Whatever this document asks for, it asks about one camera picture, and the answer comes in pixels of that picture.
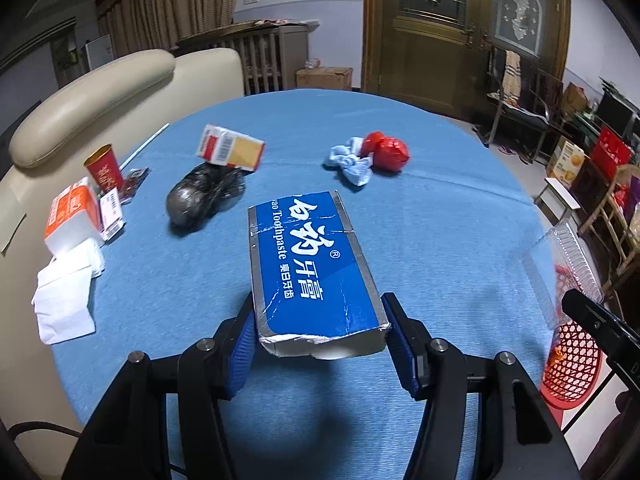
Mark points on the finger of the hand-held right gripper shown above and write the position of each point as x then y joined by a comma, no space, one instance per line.
600,322

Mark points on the small white stool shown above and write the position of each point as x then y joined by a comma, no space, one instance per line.
560,195

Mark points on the beige leather sofa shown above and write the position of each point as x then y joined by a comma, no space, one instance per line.
100,90

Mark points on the white board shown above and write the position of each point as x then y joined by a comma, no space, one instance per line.
99,52

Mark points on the bamboo chair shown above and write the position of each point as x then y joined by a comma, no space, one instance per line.
617,230

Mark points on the blue toothpaste box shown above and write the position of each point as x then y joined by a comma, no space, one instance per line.
310,260

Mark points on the red paper cup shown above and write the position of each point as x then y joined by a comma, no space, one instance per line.
105,170

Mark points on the orange white printed carton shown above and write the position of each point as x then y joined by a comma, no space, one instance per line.
567,162

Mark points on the small orange white carton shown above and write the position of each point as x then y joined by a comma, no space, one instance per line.
230,147

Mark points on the dark brown cabinet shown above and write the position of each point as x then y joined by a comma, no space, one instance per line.
590,182

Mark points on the clear plastic container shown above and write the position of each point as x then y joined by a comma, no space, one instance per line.
560,255

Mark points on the orange white tissue pack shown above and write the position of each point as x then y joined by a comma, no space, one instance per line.
72,215

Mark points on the wooden baby crib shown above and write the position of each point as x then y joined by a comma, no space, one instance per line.
260,55

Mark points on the white straw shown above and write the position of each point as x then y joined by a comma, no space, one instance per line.
145,142

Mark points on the red plastic bag ball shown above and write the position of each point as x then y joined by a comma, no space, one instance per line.
390,152

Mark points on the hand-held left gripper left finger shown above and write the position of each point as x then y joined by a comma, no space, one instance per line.
240,355

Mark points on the flat white tissue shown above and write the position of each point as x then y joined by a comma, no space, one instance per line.
65,307

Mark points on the crumpled white tissue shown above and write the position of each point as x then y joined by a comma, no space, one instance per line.
82,260

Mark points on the dark red snack wrapper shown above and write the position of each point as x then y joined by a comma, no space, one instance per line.
134,185

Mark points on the light blue crumpled cloth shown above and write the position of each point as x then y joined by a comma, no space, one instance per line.
350,165

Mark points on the brown wooden double door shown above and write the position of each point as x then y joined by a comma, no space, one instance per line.
425,60

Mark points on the black plastic bag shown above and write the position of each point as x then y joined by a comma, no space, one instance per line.
200,197

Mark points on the open tan cardboard box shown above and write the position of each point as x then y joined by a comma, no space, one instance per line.
575,99

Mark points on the brown cardboard box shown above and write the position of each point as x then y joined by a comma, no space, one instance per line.
325,79

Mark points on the black metal frame chair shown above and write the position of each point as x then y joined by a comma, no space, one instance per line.
520,115

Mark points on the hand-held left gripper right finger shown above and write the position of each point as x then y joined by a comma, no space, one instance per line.
404,355

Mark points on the blue tablecloth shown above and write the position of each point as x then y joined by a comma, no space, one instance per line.
440,240

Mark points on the red gift box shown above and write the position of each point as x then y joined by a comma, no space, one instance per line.
611,152

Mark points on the white labelled packet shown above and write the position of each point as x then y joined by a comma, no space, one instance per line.
112,212

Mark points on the red plastic basket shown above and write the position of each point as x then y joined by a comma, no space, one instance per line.
570,370

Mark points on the beige curtain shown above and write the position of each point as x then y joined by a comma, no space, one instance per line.
170,5

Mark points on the black monitor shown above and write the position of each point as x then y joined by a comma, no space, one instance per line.
616,112

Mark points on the beige plaid scarf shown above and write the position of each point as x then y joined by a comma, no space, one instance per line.
511,75

